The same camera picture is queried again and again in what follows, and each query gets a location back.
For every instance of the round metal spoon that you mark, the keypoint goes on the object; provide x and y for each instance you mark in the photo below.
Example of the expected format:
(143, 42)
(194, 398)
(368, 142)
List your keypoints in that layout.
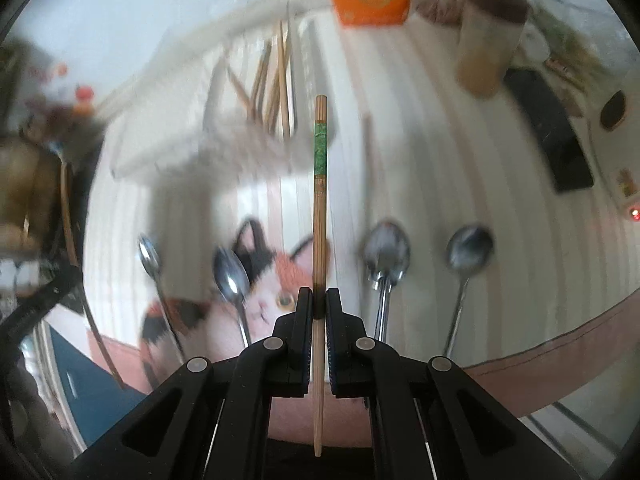
(469, 251)

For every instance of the green band wooden chopstick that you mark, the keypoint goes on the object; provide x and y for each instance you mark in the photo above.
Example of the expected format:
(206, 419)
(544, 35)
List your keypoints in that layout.
(320, 200)

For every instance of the orange cap bottle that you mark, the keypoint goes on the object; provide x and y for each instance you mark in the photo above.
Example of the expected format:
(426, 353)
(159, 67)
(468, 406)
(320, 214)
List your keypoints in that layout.
(84, 97)

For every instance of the stacked metal spoons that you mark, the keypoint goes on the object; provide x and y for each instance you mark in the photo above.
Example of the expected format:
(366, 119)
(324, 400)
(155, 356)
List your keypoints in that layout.
(386, 255)

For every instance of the white utensil holder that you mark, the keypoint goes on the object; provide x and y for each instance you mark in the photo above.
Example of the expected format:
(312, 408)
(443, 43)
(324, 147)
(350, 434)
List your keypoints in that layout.
(165, 152)

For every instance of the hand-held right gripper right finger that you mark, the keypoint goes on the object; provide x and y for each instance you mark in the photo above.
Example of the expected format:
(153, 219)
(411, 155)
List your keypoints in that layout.
(332, 366)

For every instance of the striped cat print tablecloth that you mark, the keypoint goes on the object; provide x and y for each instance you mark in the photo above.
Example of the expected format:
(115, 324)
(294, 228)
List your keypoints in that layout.
(530, 280)

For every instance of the power strip with red light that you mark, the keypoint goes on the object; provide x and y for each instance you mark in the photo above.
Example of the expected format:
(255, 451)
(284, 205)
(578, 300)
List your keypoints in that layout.
(631, 200)

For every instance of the black oval object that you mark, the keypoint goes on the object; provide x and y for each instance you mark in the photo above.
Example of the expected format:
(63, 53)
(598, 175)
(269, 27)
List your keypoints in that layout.
(614, 110)

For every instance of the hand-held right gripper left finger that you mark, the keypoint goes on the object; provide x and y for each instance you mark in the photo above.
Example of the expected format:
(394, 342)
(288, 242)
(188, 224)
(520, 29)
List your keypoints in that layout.
(300, 366)

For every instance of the clear plastic drink cup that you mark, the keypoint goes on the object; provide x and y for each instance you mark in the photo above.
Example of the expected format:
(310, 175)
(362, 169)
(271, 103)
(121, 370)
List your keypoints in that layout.
(487, 40)

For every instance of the black smartphone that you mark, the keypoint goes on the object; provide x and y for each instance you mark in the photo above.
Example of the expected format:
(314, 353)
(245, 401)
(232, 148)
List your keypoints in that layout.
(550, 130)

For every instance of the small metal spoon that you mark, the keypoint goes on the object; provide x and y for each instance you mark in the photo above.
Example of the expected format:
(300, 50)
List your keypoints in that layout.
(150, 257)

